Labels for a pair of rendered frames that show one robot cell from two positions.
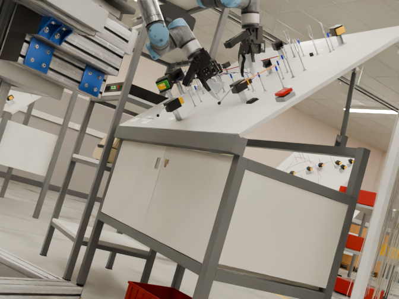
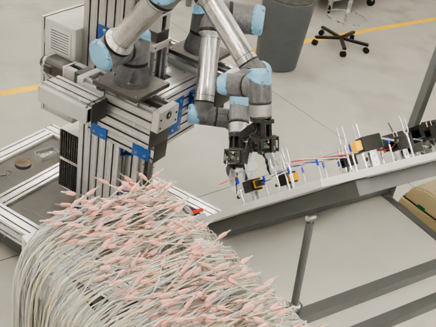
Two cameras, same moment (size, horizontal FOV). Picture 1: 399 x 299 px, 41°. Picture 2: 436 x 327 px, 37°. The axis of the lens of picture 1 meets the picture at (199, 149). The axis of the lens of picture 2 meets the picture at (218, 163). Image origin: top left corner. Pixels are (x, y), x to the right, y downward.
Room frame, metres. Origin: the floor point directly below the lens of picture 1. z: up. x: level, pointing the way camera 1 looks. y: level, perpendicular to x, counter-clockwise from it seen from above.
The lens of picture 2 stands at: (1.80, -1.92, 2.36)
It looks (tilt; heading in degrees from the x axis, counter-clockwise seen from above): 33 degrees down; 82
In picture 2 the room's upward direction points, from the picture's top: 10 degrees clockwise
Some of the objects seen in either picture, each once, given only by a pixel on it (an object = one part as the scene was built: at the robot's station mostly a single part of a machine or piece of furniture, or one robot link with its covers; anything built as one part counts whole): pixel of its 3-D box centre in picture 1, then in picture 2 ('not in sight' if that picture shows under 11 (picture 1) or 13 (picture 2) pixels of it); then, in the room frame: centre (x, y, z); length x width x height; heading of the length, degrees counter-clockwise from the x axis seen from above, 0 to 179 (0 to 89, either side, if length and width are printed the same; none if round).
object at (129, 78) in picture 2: not in sight; (132, 69); (1.74, 0.49, 1.21); 0.15 x 0.15 x 0.10
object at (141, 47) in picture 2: not in sight; (133, 43); (1.73, 0.48, 1.33); 0.13 x 0.12 x 0.14; 51
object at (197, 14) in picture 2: not in sight; (206, 15); (2.03, 0.90, 1.33); 0.13 x 0.12 x 0.14; 179
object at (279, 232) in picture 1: (211, 205); (315, 307); (2.53, -0.13, 0.60); 1.17 x 0.58 x 0.40; 29
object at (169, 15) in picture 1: (164, 24); not in sight; (3.18, 0.42, 1.56); 0.30 x 0.23 x 0.19; 120
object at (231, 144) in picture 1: (166, 137); (279, 211); (2.38, 0.15, 0.83); 1.18 x 0.05 x 0.06; 29
